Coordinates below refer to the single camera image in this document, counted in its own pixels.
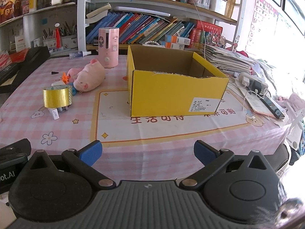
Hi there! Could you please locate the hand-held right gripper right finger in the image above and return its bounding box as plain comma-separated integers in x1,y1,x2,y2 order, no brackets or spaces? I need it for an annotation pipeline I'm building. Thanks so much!
179,140,278,189

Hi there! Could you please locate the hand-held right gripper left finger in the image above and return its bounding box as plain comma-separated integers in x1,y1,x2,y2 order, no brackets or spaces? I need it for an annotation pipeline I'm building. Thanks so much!
28,140,117,191

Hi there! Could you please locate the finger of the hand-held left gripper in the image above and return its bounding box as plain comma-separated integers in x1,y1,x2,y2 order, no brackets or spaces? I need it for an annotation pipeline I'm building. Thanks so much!
0,138,32,159

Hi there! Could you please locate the small white red box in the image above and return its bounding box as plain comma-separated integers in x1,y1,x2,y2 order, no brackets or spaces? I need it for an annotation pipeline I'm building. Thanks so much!
48,107,60,120

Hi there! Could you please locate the gold tape roll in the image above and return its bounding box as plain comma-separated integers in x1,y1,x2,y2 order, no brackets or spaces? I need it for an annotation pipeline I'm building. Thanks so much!
43,85,72,108

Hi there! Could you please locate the yellow cardboard box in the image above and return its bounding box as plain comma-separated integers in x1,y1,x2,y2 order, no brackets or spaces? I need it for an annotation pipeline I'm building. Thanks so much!
127,45,230,118

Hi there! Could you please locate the pink pig plush toy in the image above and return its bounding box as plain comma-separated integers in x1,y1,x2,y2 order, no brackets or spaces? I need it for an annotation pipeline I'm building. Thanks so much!
73,59,106,93

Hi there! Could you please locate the printed paper slip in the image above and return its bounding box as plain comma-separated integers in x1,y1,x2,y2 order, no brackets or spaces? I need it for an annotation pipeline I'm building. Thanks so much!
239,86,277,118

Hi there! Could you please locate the black flat box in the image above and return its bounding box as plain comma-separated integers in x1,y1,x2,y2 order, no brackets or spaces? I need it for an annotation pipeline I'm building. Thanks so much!
0,63,21,86

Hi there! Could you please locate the black round seat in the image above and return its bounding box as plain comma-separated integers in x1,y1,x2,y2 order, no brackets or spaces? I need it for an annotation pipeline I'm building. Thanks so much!
274,143,291,172

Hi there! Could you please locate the white charger plug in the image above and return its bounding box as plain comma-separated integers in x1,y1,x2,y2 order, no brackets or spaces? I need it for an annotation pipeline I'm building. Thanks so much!
239,73,250,87

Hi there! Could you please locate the black smartphone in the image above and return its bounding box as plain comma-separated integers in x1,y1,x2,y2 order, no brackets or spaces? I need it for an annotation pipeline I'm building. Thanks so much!
262,95,286,120

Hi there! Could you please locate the white power strip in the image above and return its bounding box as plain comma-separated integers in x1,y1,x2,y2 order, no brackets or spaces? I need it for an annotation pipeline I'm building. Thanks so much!
238,72,268,93

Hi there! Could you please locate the grey furry sleeve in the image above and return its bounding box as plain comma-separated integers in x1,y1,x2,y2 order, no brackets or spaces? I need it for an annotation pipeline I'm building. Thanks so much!
248,197,305,229

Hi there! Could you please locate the black ribbed case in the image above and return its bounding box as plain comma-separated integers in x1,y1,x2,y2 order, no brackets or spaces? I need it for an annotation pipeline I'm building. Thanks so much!
18,46,51,81

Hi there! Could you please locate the stack of papers and booklets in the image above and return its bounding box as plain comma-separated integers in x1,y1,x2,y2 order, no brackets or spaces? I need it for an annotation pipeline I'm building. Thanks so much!
204,43,258,77

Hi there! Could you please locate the small spray bottle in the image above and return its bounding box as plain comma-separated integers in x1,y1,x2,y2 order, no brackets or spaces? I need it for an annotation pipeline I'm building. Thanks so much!
69,51,92,60

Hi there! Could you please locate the white box red stripe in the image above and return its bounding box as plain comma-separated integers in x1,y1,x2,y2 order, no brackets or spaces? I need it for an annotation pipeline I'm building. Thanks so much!
15,35,26,52

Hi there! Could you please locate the pink cylindrical appliance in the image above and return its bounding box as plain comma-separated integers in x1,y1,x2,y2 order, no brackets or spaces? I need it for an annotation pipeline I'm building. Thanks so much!
98,27,120,68

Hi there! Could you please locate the orange and blue carton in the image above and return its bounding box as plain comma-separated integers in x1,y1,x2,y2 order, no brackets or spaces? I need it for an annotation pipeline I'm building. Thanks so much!
160,41,185,50
165,35,191,45

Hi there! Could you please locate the white pen holder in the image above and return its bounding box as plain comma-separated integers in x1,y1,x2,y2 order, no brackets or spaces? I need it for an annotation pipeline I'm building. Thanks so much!
61,21,78,49
43,29,56,49

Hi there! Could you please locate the colourful figure ornament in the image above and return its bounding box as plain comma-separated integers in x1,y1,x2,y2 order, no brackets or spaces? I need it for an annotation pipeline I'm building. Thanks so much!
206,32,227,47

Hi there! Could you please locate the red boxed book set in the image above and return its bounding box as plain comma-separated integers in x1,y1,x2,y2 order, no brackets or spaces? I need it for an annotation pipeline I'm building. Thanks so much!
189,29,206,49

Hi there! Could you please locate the red tassel ornament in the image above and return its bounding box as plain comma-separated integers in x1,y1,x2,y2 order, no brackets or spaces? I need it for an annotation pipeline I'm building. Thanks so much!
54,23,62,49

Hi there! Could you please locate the white side shelf unit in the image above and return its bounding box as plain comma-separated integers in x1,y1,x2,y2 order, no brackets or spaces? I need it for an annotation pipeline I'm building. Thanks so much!
0,2,78,53

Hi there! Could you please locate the large red box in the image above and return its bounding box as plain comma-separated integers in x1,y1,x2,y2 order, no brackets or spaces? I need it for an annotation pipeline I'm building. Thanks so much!
193,19,223,32

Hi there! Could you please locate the white metal bookshelf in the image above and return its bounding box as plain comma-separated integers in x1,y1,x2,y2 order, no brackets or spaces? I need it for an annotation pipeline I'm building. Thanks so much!
76,0,248,53

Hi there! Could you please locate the row of leaning books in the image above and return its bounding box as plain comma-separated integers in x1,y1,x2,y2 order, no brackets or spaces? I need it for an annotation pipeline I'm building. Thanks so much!
86,12,196,44

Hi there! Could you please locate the wealth figure decoration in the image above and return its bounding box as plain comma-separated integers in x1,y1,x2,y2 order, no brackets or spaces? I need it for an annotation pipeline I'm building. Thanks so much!
0,0,23,24

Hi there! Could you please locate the white storage bin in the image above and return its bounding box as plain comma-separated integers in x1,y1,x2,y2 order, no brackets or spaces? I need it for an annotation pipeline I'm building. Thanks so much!
210,0,227,15

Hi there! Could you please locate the white rolled paper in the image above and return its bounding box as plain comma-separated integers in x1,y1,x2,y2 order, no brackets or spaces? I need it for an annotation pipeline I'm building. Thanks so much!
111,6,171,18

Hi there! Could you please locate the woven straw mat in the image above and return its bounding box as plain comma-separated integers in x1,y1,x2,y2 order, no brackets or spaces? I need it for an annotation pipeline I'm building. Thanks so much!
225,0,239,18

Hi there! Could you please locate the white charging cable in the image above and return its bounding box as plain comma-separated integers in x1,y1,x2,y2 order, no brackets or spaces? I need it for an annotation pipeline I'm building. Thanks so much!
242,88,266,120

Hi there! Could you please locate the hanging white cable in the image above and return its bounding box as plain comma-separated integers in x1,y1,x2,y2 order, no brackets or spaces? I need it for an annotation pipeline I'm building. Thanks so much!
188,0,208,61

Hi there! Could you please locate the white quilted pearl-handle handbag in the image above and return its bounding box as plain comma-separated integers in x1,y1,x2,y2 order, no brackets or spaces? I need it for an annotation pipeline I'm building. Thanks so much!
142,40,166,47

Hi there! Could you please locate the alphabet wall poster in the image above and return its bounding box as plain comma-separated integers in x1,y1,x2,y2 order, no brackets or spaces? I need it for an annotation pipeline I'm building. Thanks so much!
246,0,279,46

